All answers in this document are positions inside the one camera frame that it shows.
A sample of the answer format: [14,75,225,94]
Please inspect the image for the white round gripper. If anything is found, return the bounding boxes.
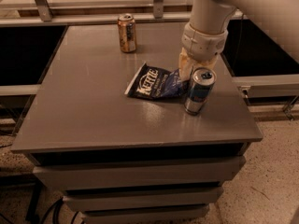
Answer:
[178,22,228,82]

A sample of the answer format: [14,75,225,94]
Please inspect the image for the blue Kettle chip bag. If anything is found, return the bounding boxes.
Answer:
[124,63,188,100]

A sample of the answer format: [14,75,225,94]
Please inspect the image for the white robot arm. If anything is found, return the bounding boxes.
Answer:
[178,0,299,81]

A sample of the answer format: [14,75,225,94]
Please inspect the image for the silver blue Red Bull can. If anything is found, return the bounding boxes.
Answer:
[184,67,217,115]

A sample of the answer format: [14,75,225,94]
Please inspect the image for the brown orange soda can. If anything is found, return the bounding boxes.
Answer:
[118,13,137,53]

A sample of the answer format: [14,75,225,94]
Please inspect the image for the grey drawer cabinet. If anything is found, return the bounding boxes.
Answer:
[12,22,262,224]

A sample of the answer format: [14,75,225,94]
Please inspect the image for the metal window frame rail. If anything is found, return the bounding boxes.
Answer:
[0,0,193,27]

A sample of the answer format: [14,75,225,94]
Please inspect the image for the black floor cables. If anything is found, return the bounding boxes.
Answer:
[0,198,83,224]

